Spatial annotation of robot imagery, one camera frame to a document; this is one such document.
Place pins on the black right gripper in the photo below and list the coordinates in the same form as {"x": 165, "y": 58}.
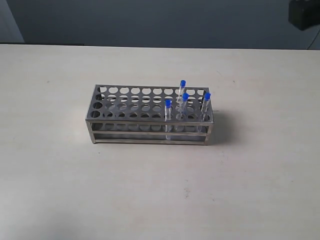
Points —
{"x": 304, "y": 14}

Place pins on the stainless steel test tube rack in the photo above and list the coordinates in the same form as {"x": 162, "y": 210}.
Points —
{"x": 136, "y": 115}

